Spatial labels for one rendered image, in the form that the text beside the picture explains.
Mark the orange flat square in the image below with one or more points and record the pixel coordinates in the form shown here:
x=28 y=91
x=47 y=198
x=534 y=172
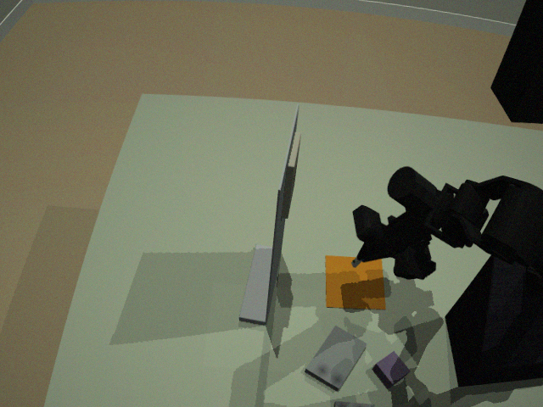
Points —
x=359 y=288

